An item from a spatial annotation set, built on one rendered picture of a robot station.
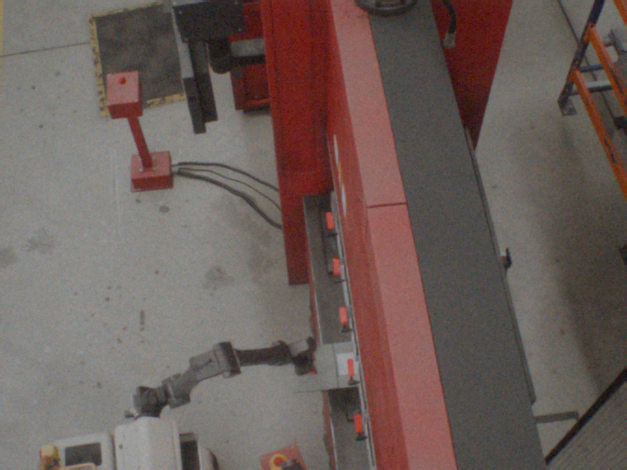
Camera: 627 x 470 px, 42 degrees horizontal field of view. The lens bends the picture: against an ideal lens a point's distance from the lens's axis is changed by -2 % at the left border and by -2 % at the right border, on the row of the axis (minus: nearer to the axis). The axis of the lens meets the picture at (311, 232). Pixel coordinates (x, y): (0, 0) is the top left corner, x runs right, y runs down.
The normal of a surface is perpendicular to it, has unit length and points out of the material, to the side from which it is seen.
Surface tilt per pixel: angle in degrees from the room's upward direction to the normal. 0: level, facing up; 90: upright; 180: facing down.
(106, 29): 0
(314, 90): 90
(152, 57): 0
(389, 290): 0
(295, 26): 90
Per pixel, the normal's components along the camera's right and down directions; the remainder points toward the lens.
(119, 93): -0.02, -0.50
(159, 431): 0.65, -0.48
